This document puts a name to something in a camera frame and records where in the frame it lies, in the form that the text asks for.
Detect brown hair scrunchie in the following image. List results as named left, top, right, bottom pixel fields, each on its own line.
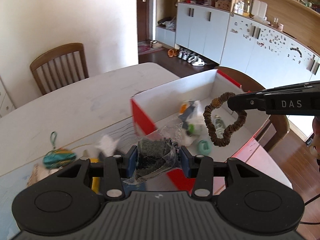
left=203, top=92, right=247, bottom=147

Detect small teal round object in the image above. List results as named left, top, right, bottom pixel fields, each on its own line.
left=197, top=140, right=212, bottom=156

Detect dark seaweed plastic packet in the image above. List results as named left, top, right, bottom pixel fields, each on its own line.
left=124, top=122, right=182, bottom=185

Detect white grey plastic bag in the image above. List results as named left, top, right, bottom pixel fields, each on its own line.
left=178, top=100, right=206, bottom=146

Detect light blue gear device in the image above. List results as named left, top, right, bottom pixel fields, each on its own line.
left=214, top=115, right=226, bottom=138

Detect person right hand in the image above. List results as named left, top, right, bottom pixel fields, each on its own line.
left=309, top=116, right=320, bottom=159

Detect crumpled white tissue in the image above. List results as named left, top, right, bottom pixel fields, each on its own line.
left=95, top=135, right=120, bottom=158

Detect yellow sponge block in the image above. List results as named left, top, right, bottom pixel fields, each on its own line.
left=90, top=158, right=100, bottom=194

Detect red white cardboard box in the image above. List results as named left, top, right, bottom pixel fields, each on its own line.
left=130, top=68, right=272, bottom=193

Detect grey shoes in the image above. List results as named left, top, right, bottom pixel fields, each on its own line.
left=177, top=48, right=214, bottom=68

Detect teal striped pouch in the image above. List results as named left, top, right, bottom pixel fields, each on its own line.
left=42, top=131, right=76, bottom=170

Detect orange slippers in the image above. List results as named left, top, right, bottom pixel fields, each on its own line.
left=167, top=49, right=180, bottom=57

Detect silver foil packet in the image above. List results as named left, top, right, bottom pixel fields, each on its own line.
left=27, top=164, right=60, bottom=187

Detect patterned door mat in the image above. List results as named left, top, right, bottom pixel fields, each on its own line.
left=138, top=40, right=164, bottom=55

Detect wooden chair behind table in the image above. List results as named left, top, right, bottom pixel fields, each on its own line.
left=30, top=43, right=89, bottom=95

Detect white drawer sideboard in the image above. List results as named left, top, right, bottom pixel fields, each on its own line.
left=0, top=80, right=16, bottom=118

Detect brown door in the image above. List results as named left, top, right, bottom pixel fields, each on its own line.
left=137, top=0, right=156, bottom=42

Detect large white wall cabinet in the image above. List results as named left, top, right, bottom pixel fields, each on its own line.
left=156, top=0, right=319, bottom=88

